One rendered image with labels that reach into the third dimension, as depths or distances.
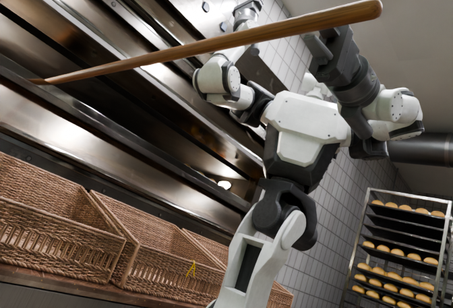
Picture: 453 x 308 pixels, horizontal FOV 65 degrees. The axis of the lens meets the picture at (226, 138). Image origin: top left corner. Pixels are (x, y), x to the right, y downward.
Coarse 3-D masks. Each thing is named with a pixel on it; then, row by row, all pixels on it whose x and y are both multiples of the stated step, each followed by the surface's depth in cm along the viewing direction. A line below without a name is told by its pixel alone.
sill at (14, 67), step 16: (0, 64) 132; (16, 64) 135; (32, 80) 140; (64, 96) 149; (96, 112) 160; (112, 128) 166; (144, 144) 179; (176, 160) 195; (192, 176) 204; (224, 192) 225
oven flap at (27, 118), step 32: (0, 96) 133; (32, 96) 143; (0, 128) 130; (32, 128) 140; (64, 128) 151; (96, 160) 160; (128, 160) 175; (160, 192) 187; (192, 192) 207; (224, 224) 224
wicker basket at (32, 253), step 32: (0, 160) 130; (0, 192) 128; (32, 192) 136; (64, 192) 147; (0, 224) 126; (32, 224) 97; (64, 224) 103; (96, 224) 132; (0, 256) 92; (32, 256) 97; (64, 256) 130; (96, 256) 111
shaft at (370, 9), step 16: (368, 0) 50; (304, 16) 58; (320, 16) 55; (336, 16) 54; (352, 16) 52; (368, 16) 51; (240, 32) 68; (256, 32) 65; (272, 32) 62; (288, 32) 60; (304, 32) 59; (176, 48) 83; (192, 48) 78; (208, 48) 75; (224, 48) 72; (112, 64) 106; (128, 64) 99; (144, 64) 94; (48, 80) 146; (64, 80) 134
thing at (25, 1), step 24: (0, 0) 133; (24, 0) 130; (48, 0) 129; (48, 24) 140; (72, 24) 136; (72, 48) 151; (96, 48) 147; (120, 72) 161; (144, 72) 160; (144, 96) 177; (168, 96) 171; (192, 120) 189; (216, 144) 211; (240, 168) 240
